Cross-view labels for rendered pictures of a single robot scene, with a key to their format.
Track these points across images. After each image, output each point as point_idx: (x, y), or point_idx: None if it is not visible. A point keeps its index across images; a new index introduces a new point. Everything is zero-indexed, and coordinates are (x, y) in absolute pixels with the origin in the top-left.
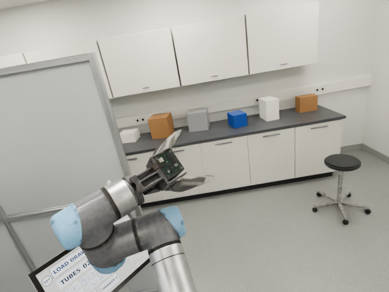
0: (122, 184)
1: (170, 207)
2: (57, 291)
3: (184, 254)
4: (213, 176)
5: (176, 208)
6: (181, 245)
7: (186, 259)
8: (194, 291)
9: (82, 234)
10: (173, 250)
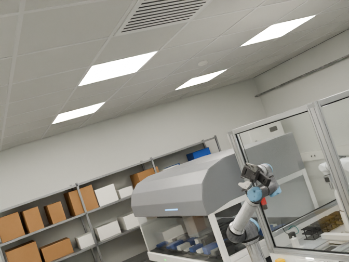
0: None
1: (253, 188)
2: None
3: (247, 202)
4: (241, 190)
5: (250, 189)
6: (248, 200)
7: (246, 204)
8: (241, 209)
9: None
10: (247, 197)
